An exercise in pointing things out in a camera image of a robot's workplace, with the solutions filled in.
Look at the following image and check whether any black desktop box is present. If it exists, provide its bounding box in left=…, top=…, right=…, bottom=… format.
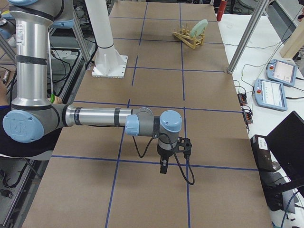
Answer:
left=250, top=135, right=273, bottom=172

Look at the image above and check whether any orange black connector box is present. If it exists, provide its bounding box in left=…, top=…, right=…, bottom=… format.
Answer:
left=241, top=105, right=253, bottom=124
left=237, top=86, right=247, bottom=105

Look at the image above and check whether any wooden beam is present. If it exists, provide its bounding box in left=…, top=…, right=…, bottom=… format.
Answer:
left=280, top=20, right=304, bottom=58

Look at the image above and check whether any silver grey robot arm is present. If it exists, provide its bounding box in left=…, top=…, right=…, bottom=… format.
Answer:
left=2, top=0, right=183, bottom=173

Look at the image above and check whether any teach pendant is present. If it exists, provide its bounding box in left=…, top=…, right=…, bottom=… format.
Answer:
left=254, top=79, right=288, bottom=111
left=266, top=59, right=297, bottom=87

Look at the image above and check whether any brown paper table cover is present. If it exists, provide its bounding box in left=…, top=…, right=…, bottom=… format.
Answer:
left=22, top=2, right=274, bottom=228

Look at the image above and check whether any upper orange black connector box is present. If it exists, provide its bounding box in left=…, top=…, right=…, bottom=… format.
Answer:
left=237, top=86, right=247, bottom=105

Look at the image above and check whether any red fire extinguisher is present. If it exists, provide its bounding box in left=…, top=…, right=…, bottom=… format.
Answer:
left=217, top=0, right=227, bottom=22

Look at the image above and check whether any lower orange black connector box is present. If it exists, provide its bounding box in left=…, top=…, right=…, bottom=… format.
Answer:
left=241, top=105, right=253, bottom=124

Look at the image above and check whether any upper teach pendant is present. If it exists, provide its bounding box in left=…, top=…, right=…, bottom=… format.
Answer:
left=266, top=59, right=297, bottom=87

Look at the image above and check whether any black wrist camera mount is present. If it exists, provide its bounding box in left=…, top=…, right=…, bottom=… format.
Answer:
left=174, top=137, right=192, bottom=160

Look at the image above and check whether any aluminium frame post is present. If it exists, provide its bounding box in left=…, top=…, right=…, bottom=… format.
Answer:
left=228, top=0, right=269, bottom=74

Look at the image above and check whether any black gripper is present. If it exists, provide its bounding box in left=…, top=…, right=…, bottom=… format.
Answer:
left=157, top=139, right=177, bottom=174

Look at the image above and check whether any lower teach pendant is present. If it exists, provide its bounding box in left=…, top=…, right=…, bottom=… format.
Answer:
left=254, top=79, right=288, bottom=111

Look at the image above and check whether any black computer monitor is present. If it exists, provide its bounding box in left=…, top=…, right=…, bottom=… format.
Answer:
left=264, top=111, right=304, bottom=211

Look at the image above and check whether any light green plate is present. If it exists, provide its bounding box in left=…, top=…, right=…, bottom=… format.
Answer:
left=190, top=19, right=208, bottom=38

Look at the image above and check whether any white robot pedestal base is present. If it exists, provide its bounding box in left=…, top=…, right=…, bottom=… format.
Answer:
left=85, top=0, right=128, bottom=78

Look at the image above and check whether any wooden dish rack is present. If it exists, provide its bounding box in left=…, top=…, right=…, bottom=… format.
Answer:
left=172, top=24, right=206, bottom=49

